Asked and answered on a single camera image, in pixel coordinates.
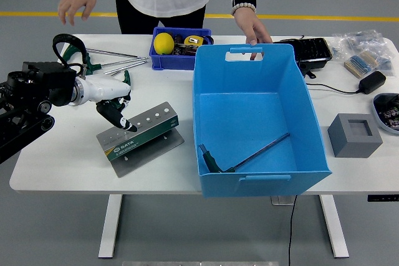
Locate yellow tape measure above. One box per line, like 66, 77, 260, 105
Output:
183, 35, 204, 46

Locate small blue parts bin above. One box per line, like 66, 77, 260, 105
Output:
148, 26, 213, 71

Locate black adapter cable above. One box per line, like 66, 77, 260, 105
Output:
305, 82, 361, 95

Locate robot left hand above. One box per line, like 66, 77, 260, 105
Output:
83, 76, 138, 133

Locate green silver hex key stand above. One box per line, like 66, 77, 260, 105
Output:
95, 101, 185, 179

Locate tan resistor strip bundle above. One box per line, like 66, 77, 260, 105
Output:
344, 50, 380, 78

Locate blue rimmed tray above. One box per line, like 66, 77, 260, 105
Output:
372, 93, 399, 136

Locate black plastic case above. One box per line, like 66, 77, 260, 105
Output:
272, 37, 333, 79

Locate large green T-handle hex key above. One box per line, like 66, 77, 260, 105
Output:
198, 133, 291, 174

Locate large blue plastic box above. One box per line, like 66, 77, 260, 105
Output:
191, 43, 333, 198

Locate grey hollow cube block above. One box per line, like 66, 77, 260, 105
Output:
327, 112, 383, 158

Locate black electronic parts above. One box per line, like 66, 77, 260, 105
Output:
380, 106, 399, 130

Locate brown black component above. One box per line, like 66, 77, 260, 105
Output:
173, 43, 199, 57

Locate black table control panel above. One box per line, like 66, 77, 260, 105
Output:
367, 194, 399, 202

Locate white table leg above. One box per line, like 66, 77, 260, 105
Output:
317, 194, 349, 259
98, 194, 123, 259

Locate person's left hand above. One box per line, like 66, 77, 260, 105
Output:
233, 12, 274, 60

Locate black power adapter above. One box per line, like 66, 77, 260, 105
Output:
358, 71, 387, 95

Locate clear bag of resistors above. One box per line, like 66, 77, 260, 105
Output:
330, 29, 385, 60
367, 40, 397, 71

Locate yellow lemon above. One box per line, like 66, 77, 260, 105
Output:
154, 32, 175, 55

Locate white bead bracelet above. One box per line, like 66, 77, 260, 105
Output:
230, 2, 257, 16

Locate metal table bracket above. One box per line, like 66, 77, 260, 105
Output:
270, 196, 296, 206

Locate black floor cable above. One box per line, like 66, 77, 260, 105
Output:
287, 194, 299, 266

